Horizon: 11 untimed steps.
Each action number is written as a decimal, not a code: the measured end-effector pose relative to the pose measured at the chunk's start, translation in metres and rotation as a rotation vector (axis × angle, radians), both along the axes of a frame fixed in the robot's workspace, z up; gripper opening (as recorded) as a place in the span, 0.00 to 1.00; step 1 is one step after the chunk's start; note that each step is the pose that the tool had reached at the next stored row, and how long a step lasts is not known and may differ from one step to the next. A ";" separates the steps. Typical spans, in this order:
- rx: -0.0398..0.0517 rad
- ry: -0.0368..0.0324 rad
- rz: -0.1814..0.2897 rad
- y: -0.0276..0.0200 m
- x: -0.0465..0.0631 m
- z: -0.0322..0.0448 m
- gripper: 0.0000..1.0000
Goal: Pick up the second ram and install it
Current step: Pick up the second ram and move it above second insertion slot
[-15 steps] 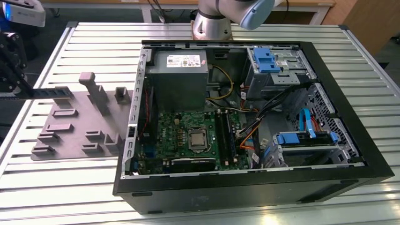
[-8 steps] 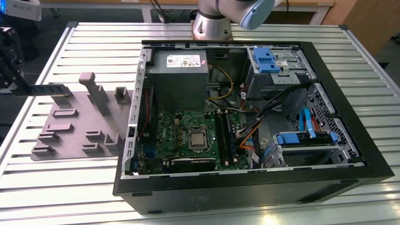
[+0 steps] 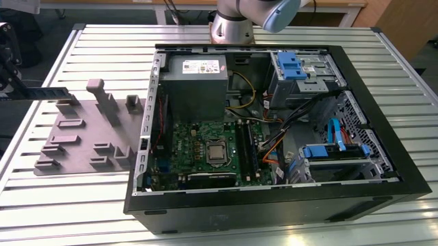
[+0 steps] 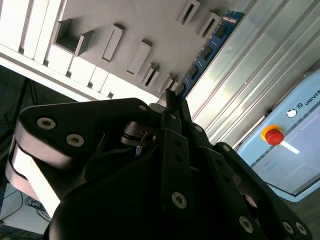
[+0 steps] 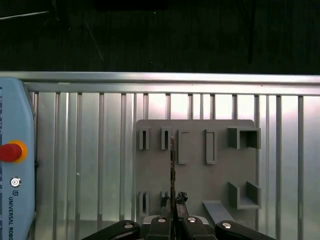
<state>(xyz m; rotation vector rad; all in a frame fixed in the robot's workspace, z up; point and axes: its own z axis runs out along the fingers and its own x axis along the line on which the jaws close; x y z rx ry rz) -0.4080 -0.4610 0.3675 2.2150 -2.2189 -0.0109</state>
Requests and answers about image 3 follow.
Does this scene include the green motherboard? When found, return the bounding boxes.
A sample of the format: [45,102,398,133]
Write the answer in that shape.
[150,121,275,190]

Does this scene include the orange wire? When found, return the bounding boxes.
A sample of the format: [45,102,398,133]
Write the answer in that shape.
[262,137,286,165]

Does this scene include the silver disk bay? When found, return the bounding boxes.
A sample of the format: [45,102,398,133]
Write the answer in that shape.
[290,151,391,184]

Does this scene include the silver CPU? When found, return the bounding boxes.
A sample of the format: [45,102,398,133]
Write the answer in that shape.
[207,145,226,161]

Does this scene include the blue flat wire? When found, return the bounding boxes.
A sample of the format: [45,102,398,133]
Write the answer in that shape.
[327,118,346,151]

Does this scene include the white desk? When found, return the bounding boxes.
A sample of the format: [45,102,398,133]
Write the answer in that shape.
[294,0,369,28]

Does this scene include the blue plastic drive bracket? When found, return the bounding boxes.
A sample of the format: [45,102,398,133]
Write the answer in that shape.
[278,52,308,80]

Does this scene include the CPU socket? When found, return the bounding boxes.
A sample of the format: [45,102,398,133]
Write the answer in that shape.
[204,138,230,169]

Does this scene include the hard disk in blue carrier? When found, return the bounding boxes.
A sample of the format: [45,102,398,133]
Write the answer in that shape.
[303,144,370,161]

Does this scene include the black cable bundle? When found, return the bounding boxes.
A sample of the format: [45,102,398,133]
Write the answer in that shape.
[263,91,343,152]

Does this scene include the yellow black wire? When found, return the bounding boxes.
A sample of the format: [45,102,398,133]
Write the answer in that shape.
[226,71,258,111]

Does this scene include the black graphics card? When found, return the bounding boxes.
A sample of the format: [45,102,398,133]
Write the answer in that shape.
[186,172,238,188]

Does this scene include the black PC case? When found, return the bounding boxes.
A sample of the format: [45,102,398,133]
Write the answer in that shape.
[123,43,433,234]

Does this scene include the wooden cabinet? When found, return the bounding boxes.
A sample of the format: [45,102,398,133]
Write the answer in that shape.
[351,0,438,70]

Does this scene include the black RAM slot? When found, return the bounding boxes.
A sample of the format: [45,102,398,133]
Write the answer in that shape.
[235,122,248,180]
[239,122,252,180]
[243,122,256,180]

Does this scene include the grey power supply unit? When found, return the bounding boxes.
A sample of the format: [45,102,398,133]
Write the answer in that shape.
[160,55,230,124]

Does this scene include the grey parts rack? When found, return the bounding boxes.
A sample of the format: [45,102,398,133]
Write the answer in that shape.
[33,78,147,176]

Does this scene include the RAM stick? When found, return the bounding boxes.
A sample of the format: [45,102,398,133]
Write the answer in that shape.
[25,87,75,103]

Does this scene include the silver drive cage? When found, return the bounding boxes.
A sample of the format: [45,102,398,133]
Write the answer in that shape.
[268,51,346,110]

